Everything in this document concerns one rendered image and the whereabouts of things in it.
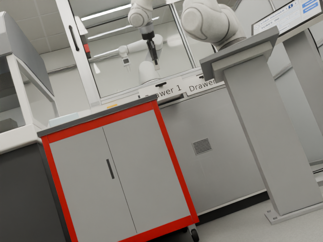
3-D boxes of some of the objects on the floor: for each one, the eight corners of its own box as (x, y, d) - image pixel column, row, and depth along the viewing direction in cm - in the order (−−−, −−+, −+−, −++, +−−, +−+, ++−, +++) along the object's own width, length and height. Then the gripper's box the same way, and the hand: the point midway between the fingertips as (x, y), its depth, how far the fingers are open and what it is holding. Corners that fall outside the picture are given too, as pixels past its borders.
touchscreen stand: (384, 169, 201) (309, 2, 218) (305, 190, 228) (243, 40, 245) (396, 155, 240) (332, 14, 257) (328, 174, 267) (273, 46, 284)
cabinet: (287, 193, 244) (242, 80, 257) (136, 249, 232) (97, 128, 246) (246, 194, 338) (215, 111, 351) (137, 234, 326) (109, 147, 339)
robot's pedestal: (341, 202, 156) (272, 38, 169) (271, 225, 160) (208, 63, 172) (323, 196, 185) (265, 57, 198) (265, 215, 189) (211, 78, 202)
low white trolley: (208, 239, 178) (155, 92, 191) (81, 287, 171) (36, 131, 184) (192, 228, 235) (152, 116, 248) (96, 264, 228) (60, 146, 241)
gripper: (155, 31, 215) (166, 70, 225) (150, 28, 226) (160, 65, 236) (143, 35, 214) (154, 74, 224) (139, 31, 225) (149, 69, 235)
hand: (155, 64), depth 229 cm, fingers closed
